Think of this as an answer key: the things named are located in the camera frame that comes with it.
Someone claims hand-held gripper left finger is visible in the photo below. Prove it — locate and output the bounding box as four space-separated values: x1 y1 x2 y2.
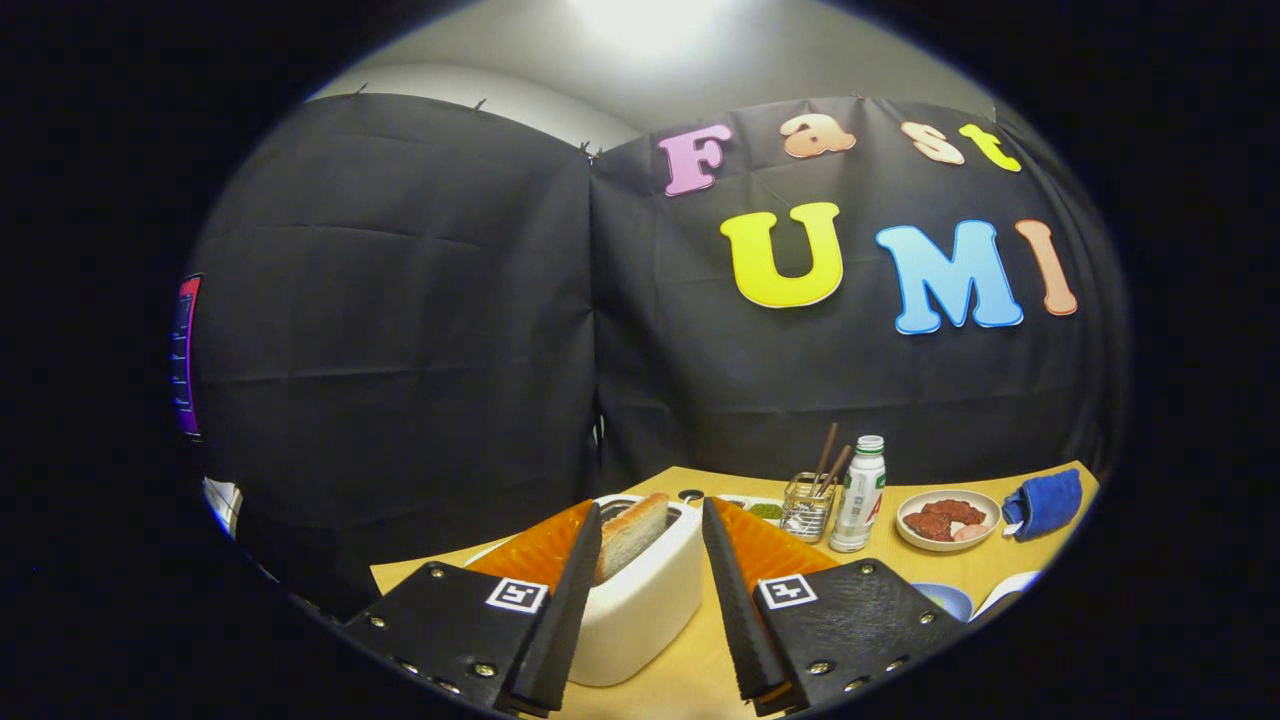
343 499 605 719

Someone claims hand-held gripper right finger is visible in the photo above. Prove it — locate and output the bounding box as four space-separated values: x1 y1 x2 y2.
701 496 969 717

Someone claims toasted bread slice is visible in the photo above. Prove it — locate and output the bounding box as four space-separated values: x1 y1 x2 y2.
594 492 672 586

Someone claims white toaster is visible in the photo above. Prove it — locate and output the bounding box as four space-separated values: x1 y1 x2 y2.
465 493 705 688

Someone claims white divided condiment dish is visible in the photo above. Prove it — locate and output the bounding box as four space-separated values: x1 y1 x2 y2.
678 487 787 524

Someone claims white bottle green cap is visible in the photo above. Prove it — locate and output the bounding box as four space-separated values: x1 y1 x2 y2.
829 435 887 554

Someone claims blue round plate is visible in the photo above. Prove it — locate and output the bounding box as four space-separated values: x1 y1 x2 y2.
912 582 976 623

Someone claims beige round plate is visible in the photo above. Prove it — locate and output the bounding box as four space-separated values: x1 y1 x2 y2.
896 489 1003 553

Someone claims white square plate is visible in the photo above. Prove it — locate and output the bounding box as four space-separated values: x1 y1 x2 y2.
968 570 1043 623

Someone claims blue folded towel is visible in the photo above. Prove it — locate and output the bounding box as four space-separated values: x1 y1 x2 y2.
1002 468 1084 543

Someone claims black backdrop cloth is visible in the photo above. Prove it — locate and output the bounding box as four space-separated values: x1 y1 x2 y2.
185 93 1129 621

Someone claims red purple screen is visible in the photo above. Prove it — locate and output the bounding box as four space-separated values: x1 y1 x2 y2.
170 273 204 441

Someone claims wire utensil holder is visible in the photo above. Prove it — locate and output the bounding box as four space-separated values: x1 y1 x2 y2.
780 472 837 544

